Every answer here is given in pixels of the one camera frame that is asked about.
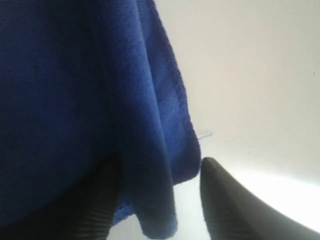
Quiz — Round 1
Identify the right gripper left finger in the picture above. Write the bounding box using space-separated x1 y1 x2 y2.
0 155 122 240

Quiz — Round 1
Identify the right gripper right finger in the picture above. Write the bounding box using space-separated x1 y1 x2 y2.
200 157 320 240

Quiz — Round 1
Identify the blue microfiber towel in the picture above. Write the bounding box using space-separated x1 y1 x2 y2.
0 0 201 240

